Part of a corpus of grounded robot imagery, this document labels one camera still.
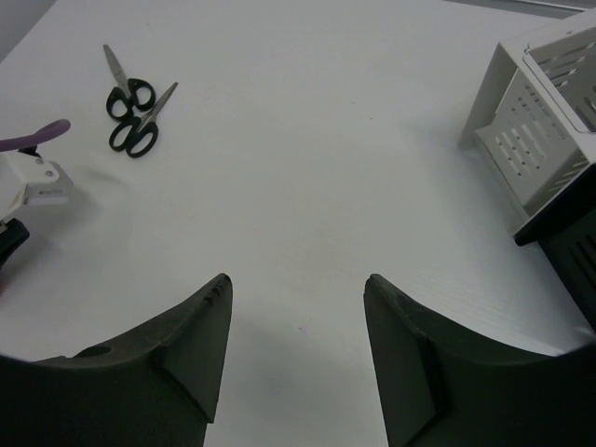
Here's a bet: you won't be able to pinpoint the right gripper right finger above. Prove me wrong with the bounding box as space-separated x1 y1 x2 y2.
363 275 595 446

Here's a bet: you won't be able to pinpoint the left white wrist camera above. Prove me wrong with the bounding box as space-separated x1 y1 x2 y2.
0 152 74 219

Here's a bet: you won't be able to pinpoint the white slotted container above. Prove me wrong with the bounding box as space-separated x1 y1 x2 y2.
460 10 595 245

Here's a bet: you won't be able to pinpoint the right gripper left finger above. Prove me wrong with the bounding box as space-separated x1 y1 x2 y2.
1 274 233 446

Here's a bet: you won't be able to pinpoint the black handled scissors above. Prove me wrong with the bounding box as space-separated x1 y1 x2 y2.
108 82 179 158
102 44 156 122

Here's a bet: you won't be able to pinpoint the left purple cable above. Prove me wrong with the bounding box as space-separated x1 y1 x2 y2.
0 118 72 153

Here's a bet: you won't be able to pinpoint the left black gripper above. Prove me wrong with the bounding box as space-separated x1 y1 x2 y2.
0 219 30 265

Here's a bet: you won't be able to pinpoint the black slotted container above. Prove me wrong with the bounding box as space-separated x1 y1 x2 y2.
514 211 596 334

